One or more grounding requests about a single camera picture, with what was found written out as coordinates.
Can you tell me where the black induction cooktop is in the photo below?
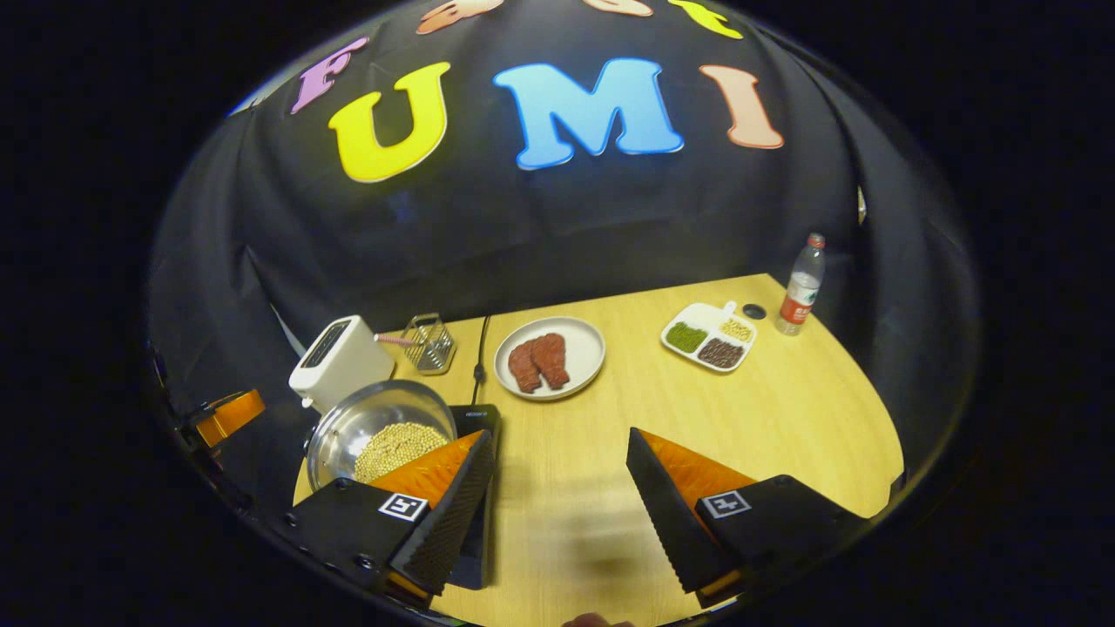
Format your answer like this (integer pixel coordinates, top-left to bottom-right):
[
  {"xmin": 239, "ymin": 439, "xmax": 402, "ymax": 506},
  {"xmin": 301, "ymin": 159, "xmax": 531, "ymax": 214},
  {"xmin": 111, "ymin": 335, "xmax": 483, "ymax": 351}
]
[{"xmin": 449, "ymin": 404, "xmax": 504, "ymax": 591}]

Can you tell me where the wire mesh basket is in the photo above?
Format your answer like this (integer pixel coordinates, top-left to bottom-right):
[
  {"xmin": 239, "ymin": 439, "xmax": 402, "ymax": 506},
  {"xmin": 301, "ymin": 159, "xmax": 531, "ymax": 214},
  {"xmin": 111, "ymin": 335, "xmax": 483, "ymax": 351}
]
[{"xmin": 402, "ymin": 313, "xmax": 456, "ymax": 376}]

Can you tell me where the white toaster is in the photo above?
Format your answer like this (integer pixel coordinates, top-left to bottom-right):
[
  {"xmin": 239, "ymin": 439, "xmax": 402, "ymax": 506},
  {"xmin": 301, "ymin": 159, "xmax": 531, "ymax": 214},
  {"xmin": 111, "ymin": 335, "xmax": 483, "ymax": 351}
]
[{"xmin": 288, "ymin": 315, "xmax": 397, "ymax": 415}]

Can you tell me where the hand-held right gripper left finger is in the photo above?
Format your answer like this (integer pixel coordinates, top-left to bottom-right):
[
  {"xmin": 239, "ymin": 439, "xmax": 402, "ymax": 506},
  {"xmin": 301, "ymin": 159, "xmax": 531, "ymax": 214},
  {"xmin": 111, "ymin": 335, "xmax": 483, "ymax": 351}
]
[{"xmin": 280, "ymin": 429, "xmax": 496, "ymax": 609}]

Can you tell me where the pile of yellow soybeans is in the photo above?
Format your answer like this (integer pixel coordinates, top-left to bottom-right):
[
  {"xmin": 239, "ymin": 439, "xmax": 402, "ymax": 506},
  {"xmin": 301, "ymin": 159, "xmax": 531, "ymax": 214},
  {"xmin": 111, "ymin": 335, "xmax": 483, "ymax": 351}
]
[{"xmin": 353, "ymin": 422, "xmax": 449, "ymax": 484}]

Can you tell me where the white round plate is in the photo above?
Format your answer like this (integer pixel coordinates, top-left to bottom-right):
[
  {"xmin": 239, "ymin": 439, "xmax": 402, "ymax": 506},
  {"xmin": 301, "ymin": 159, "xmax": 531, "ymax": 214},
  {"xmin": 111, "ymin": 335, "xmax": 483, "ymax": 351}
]
[{"xmin": 494, "ymin": 316, "xmax": 606, "ymax": 401}]

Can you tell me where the white divided dish with beans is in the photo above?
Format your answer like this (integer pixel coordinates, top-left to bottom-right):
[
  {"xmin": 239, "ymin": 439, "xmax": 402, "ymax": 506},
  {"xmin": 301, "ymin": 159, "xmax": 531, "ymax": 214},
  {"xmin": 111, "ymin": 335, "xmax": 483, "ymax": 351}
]
[{"xmin": 660, "ymin": 301, "xmax": 758, "ymax": 374}]

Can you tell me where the plastic bottle with red label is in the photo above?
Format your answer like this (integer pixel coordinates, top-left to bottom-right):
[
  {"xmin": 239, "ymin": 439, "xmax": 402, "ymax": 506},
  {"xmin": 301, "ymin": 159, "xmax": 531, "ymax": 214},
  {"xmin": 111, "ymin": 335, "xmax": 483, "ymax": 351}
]
[{"xmin": 774, "ymin": 233, "xmax": 827, "ymax": 336}]

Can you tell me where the black power cable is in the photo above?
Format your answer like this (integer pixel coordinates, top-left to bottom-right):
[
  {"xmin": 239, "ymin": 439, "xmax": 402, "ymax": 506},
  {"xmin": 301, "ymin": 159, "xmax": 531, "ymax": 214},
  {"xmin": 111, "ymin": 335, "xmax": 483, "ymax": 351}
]
[{"xmin": 471, "ymin": 315, "xmax": 491, "ymax": 406}]

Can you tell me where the red meat patty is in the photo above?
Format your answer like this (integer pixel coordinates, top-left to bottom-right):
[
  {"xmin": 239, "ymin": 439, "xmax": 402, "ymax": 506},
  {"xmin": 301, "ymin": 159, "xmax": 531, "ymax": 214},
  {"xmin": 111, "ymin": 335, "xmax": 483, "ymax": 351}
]
[
  {"xmin": 531, "ymin": 333, "xmax": 571, "ymax": 390},
  {"xmin": 508, "ymin": 340, "xmax": 543, "ymax": 394}
]

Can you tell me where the steel pot with black handle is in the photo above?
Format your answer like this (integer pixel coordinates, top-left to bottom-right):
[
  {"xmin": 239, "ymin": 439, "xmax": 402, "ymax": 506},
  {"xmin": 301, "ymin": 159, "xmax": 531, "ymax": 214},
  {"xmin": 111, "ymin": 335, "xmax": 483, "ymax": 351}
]
[{"xmin": 305, "ymin": 380, "xmax": 458, "ymax": 493}]

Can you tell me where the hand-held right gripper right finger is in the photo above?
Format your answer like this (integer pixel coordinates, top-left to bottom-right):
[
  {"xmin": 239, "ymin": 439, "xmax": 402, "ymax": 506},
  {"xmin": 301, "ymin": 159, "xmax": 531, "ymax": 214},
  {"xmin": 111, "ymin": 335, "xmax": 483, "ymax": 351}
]
[{"xmin": 625, "ymin": 427, "xmax": 870, "ymax": 609}]

